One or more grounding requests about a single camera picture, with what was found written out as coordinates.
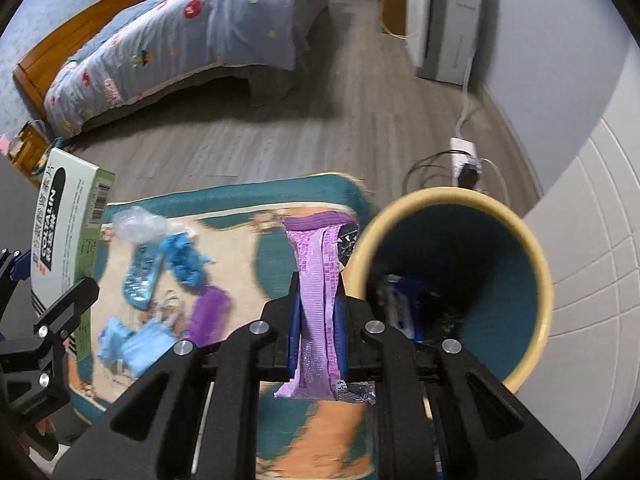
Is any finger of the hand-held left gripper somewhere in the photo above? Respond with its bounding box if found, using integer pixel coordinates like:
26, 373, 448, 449
0, 276, 101, 416
0, 246, 37, 321

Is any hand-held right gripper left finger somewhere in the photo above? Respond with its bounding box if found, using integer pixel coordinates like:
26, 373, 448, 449
52, 271, 303, 480

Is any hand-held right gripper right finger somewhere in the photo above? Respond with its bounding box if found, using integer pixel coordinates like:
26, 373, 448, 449
332, 280, 583, 480

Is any purple snack wrapper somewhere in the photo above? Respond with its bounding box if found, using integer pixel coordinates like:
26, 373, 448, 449
274, 211, 377, 405

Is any green white medicine box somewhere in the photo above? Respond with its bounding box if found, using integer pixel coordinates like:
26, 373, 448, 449
29, 147, 116, 356

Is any blue blister pack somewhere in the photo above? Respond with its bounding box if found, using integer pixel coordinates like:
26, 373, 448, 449
121, 241, 165, 310

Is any clear plastic bag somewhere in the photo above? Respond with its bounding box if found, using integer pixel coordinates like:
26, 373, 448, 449
112, 207, 171, 245

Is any yellow teal bin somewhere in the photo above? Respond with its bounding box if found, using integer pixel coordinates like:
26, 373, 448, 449
345, 187, 555, 395

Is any blue white packet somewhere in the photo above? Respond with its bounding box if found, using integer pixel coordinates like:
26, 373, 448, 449
380, 275, 441, 343

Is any crumpled light blue wrapper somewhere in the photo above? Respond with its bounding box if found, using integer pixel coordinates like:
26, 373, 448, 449
97, 316, 176, 378

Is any patterned teal orange rug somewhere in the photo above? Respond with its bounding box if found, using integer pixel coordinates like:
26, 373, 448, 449
67, 172, 381, 480

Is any small purple packet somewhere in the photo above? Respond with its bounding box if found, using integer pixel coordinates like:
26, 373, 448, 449
182, 284, 232, 347

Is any small clear wrapper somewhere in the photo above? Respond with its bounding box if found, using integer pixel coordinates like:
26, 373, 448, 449
152, 290, 188, 326

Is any wooden nightstand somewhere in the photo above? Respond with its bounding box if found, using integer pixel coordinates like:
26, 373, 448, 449
7, 120, 56, 186

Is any white power strip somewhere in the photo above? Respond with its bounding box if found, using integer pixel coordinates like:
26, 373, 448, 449
449, 137, 483, 186

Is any wooden headboard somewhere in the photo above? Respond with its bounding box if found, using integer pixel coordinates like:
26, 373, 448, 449
13, 0, 146, 116

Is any bed with blue duvet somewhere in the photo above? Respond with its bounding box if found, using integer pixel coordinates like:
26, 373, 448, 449
44, 0, 331, 137

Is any white grey air purifier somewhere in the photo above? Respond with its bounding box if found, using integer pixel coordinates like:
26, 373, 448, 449
406, 0, 485, 85

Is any wooden cabinet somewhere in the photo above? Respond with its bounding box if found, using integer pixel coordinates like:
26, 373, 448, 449
376, 0, 410, 37

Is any black cable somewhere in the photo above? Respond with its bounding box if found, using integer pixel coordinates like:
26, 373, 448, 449
404, 151, 457, 197

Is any white power cable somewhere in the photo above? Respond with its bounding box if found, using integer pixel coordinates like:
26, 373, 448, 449
452, 2, 478, 141

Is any beige cable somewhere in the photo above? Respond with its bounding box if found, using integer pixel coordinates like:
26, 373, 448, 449
381, 0, 407, 37

